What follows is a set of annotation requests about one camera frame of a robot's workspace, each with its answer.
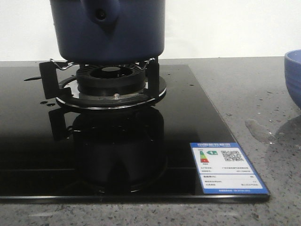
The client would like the blue ceramic bowl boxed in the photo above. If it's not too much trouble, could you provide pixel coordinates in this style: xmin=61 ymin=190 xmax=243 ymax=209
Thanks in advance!
xmin=284 ymin=49 xmax=301 ymax=108

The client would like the right black pot support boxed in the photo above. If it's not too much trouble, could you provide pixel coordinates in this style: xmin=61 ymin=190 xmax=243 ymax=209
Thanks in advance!
xmin=39 ymin=58 xmax=160 ymax=111

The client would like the blue pot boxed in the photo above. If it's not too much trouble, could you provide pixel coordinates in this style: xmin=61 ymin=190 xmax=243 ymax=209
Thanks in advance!
xmin=50 ymin=0 xmax=166 ymax=65

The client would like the right gas burner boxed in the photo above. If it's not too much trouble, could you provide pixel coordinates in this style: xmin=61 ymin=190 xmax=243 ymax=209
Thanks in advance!
xmin=56 ymin=64 xmax=166 ymax=110

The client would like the blue energy label sticker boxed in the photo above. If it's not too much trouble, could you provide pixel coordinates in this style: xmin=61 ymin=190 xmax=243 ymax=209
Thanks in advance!
xmin=190 ymin=143 xmax=269 ymax=194

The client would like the black glass gas stove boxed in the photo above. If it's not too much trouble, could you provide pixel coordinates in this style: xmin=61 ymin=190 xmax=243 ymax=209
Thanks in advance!
xmin=0 ymin=65 xmax=270 ymax=203

